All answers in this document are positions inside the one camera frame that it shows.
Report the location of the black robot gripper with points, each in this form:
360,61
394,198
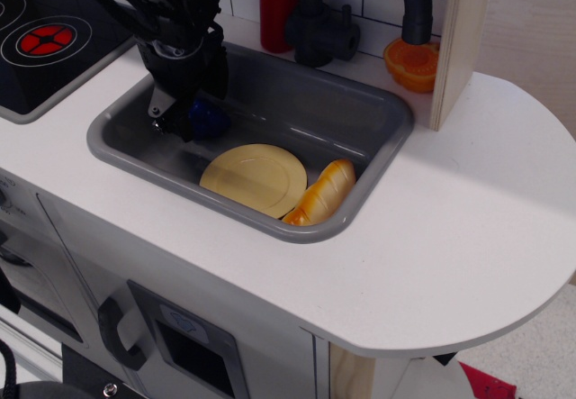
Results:
178,74

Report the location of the blue toy blueberries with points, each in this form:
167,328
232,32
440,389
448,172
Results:
207,119

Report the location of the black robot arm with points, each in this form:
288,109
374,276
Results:
181,46

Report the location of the yellow toy plate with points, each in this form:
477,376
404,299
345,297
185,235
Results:
263,177

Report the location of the grey plastic sink basin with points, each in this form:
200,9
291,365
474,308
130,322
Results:
316,116

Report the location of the black toy stove top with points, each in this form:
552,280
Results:
50,48

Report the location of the dark grey toy faucet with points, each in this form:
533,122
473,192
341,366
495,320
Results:
317,36

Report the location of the toy bread loaf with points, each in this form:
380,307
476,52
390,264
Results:
322,199

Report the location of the red plastic bottle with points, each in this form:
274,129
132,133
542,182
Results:
273,17

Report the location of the grey dishwasher door panel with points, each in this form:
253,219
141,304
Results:
195,347

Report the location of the orange toy half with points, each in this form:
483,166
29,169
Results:
412,66

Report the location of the red cloth on floor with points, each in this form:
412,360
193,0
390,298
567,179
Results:
486,386

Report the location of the black oven door handle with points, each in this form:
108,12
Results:
109,317

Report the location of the wooden upright post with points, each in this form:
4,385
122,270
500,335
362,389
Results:
459,50

